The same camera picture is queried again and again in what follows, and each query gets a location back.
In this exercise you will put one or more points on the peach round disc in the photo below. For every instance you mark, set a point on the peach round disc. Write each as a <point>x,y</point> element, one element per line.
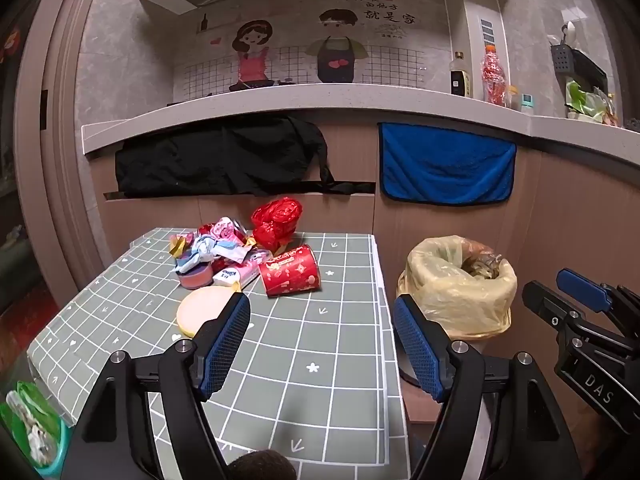
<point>200,312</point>

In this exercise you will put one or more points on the grey stone countertop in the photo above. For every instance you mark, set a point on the grey stone countertop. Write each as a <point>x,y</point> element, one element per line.
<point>350,105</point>

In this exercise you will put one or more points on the pink heart print wrapper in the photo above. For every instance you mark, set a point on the pink heart print wrapper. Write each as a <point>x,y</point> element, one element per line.
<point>222,230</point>

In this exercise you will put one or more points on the dark sauce bottle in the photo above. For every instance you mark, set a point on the dark sauce bottle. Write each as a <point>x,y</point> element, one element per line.
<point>460,80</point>

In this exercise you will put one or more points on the red paper cup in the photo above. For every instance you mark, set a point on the red paper cup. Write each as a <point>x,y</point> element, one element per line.
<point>290,272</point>

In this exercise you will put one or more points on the black cloth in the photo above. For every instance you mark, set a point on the black cloth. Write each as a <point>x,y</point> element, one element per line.
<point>220,160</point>

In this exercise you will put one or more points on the green plastic bag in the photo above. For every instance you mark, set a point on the green plastic bag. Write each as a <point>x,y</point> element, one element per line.
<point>585,102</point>

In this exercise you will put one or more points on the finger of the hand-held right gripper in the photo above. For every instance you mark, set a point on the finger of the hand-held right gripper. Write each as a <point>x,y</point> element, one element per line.
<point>547,305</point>
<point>582,287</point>

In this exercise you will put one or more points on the green plastic basin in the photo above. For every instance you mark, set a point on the green plastic basin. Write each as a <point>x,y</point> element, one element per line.
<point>47,440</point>

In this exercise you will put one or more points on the red plastic bag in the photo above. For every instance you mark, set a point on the red plastic bag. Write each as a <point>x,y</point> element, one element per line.
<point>275,220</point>

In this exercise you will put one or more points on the brown door frame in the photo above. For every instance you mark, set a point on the brown door frame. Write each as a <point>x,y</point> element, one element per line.
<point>60,160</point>

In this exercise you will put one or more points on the yellow plastic trash bag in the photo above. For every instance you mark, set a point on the yellow plastic trash bag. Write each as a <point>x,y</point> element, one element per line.
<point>450,300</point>

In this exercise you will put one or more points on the cartoon couple wall sticker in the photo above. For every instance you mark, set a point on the cartoon couple wall sticker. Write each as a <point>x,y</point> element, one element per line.
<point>300,50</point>

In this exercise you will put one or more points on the blue towel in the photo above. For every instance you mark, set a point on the blue towel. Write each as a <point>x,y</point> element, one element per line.
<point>445,170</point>

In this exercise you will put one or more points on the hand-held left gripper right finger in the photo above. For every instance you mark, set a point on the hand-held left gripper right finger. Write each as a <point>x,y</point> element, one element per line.
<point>417,350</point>

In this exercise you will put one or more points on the small teal timer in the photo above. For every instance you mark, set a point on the small teal timer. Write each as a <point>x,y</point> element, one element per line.
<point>527,102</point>

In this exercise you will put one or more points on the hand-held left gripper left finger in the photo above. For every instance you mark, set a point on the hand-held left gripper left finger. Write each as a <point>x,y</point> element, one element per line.
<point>225,345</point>

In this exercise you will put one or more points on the pink round sponge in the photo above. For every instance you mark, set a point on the pink round sponge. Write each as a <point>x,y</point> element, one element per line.
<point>196,276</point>

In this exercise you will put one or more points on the white spoon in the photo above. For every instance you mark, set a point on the white spoon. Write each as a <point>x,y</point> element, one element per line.
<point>567,32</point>

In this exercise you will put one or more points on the white vented column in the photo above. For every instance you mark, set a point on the white vented column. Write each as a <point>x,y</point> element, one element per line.
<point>485,35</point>

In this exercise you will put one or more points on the dark fuzzy cloth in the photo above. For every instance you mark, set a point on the dark fuzzy cloth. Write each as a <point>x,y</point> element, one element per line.
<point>265,466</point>

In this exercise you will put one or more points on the white trash bin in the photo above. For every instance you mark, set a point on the white trash bin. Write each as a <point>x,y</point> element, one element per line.
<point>482,346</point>

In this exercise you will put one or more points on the blue white wrapper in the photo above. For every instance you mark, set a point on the blue white wrapper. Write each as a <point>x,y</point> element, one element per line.
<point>207,252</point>

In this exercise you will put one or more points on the green grid table mat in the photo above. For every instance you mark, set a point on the green grid table mat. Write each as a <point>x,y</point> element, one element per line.
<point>310,320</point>

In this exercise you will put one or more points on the small yellow lid jar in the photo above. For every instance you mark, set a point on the small yellow lid jar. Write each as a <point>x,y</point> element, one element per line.
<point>513,97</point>

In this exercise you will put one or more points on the red label plastic bottle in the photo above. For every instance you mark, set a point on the red label plastic bottle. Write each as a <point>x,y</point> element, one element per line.
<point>495,77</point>

